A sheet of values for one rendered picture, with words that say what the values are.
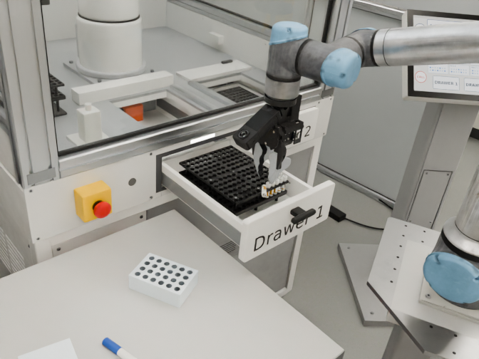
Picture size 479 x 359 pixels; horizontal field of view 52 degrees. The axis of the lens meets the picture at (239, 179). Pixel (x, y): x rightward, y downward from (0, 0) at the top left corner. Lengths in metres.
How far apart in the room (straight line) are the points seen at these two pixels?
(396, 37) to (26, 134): 0.75
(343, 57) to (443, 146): 1.13
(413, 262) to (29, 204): 0.91
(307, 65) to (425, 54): 0.22
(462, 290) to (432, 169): 1.11
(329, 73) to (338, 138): 2.04
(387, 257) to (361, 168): 1.71
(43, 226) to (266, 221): 0.50
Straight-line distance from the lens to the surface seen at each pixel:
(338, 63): 0.98
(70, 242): 1.27
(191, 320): 1.05
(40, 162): 1.10
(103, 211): 1.14
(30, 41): 1.01
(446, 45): 1.02
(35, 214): 1.16
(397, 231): 1.41
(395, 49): 1.05
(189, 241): 1.24
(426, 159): 2.05
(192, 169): 1.26
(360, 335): 2.16
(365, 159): 2.95
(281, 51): 1.03
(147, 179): 1.27
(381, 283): 1.23
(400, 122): 2.78
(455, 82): 1.86
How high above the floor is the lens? 1.54
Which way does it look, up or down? 32 degrees down
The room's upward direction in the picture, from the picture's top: 6 degrees clockwise
